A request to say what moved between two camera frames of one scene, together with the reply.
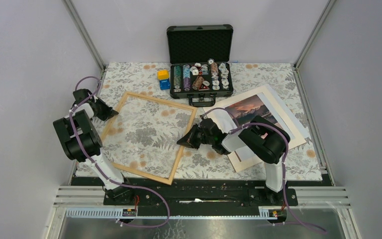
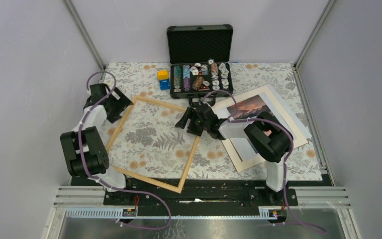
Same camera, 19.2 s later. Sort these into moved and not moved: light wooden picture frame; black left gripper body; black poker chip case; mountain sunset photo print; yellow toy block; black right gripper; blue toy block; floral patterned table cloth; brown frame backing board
Moved: black left gripper body; brown frame backing board; light wooden picture frame; black right gripper
Not moved: floral patterned table cloth; mountain sunset photo print; black poker chip case; blue toy block; yellow toy block
